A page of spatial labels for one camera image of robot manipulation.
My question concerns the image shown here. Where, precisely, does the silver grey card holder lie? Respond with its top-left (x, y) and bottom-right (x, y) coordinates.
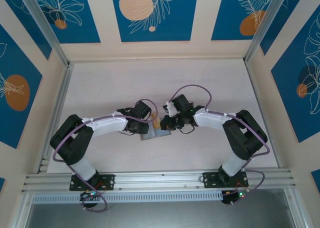
top-left (139, 127), bottom-right (173, 141)

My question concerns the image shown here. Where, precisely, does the circuit board with LED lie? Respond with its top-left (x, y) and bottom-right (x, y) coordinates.
top-left (79, 191), bottom-right (99, 202)
top-left (221, 190), bottom-right (251, 205)

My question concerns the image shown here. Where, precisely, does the blue panel with peach circle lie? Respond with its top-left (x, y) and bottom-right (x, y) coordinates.
top-left (110, 0), bottom-right (199, 42)

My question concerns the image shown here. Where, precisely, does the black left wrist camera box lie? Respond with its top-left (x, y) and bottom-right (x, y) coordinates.
top-left (133, 100), bottom-right (153, 119)

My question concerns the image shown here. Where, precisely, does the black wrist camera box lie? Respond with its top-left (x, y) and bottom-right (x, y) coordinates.
top-left (162, 94), bottom-right (194, 117)
top-left (133, 100), bottom-right (153, 119)

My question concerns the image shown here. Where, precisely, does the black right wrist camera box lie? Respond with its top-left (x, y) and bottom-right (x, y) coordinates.
top-left (162, 94), bottom-right (194, 117)

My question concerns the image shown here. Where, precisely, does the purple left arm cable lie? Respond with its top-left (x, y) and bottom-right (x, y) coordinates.
top-left (53, 98), bottom-right (159, 213)

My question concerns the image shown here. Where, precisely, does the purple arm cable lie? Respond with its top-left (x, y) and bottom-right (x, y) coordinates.
top-left (166, 84), bottom-right (271, 207)
top-left (53, 98), bottom-right (159, 213)

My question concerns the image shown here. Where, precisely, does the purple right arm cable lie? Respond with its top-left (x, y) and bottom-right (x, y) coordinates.
top-left (166, 84), bottom-right (271, 207)

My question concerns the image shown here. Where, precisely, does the long aluminium frame rail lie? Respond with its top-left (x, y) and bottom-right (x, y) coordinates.
top-left (21, 168), bottom-right (298, 196)

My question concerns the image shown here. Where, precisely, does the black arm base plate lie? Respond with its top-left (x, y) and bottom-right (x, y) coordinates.
top-left (202, 171), bottom-right (250, 189)
top-left (69, 174), bottom-right (116, 191)

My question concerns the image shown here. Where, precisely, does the grey slotted cable duct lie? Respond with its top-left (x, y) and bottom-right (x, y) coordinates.
top-left (31, 190), bottom-right (225, 204)

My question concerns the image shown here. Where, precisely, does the aluminium side rail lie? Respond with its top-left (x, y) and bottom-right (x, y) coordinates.
top-left (36, 63), bottom-right (74, 174)

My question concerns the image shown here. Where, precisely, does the blue floral wall panel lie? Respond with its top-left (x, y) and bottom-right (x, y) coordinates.
top-left (259, 0), bottom-right (320, 56)
top-left (0, 0), bottom-right (53, 61)
top-left (32, 0), bottom-right (102, 44)
top-left (0, 24), bottom-right (44, 150)
top-left (271, 12), bottom-right (320, 144)
top-left (211, 0), bottom-right (279, 41)

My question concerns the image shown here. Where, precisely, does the aluminium frame post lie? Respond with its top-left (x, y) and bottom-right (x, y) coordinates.
top-left (18, 0), bottom-right (70, 68)
top-left (243, 0), bottom-right (308, 64)

